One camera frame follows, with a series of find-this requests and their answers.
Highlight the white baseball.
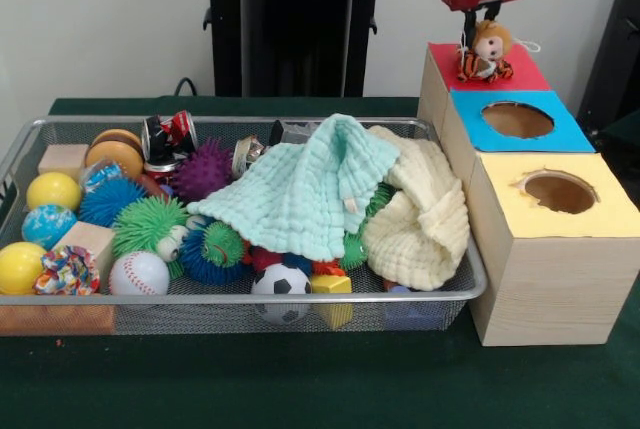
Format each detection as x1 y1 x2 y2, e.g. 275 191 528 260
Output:
108 251 171 297

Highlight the blue spiky ball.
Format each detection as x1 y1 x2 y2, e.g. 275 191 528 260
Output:
78 176 149 229

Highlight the cream waffle cloth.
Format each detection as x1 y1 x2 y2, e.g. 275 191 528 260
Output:
362 124 471 293

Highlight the black chair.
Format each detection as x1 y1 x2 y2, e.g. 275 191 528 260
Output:
577 0 640 180

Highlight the blue globe ball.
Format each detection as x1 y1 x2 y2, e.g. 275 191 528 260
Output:
21 203 79 251

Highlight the wire mesh bin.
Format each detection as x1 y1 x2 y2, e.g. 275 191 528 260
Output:
0 116 489 338

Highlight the dark green table cloth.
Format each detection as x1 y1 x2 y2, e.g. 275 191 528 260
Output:
0 96 640 429

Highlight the yellow ball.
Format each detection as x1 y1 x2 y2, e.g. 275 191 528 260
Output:
0 241 49 296
25 171 83 213

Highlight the wooden box with three holes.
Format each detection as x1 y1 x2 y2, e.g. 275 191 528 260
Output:
415 41 640 349

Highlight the toy hamburger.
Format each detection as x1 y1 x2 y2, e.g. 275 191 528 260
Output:
84 128 146 181

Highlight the green spiky toy with eyes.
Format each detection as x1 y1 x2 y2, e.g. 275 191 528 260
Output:
112 194 191 280

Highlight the mint green waffle cloth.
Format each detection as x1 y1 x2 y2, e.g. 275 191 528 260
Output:
185 112 402 261

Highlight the brown plush monkey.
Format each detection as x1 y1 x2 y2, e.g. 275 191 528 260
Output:
458 19 544 63

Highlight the black and white soccer ball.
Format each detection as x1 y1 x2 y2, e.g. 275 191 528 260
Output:
251 262 314 325

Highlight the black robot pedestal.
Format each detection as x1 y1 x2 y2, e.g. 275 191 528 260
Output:
192 0 404 98

